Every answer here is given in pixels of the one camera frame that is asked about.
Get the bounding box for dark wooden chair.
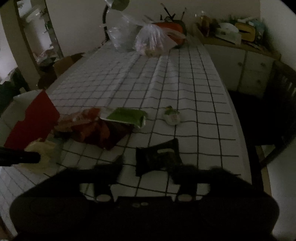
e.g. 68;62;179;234
252;60;296;167

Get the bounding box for small white wrapped candy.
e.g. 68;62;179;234
163;106;181;126

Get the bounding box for white iron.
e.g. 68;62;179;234
215;23;241;45

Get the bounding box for red container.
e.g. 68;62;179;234
154;22;187;48

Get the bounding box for orange red snack packet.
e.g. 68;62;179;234
54;108;110;145

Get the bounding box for cream yellow snack packet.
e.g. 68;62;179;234
25;139;61;166

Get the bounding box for clear plastic bag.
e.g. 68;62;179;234
107;12;147;52

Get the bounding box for green snack packet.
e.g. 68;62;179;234
100;108;147;128

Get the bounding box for brown chair left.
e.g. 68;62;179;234
53;52;84;77

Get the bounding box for silver desk lamp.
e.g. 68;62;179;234
102;0;130;42

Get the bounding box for red and white cardboard box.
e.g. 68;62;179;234
1;90;60;149

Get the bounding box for white grid tablecloth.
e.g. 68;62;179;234
43;41;253;201

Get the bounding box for white sideboard cabinet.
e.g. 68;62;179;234
198;35;281;93

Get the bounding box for black snack packet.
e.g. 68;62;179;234
135;138;183;177

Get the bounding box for plastic bag with snacks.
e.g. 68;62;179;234
135;24;177;57

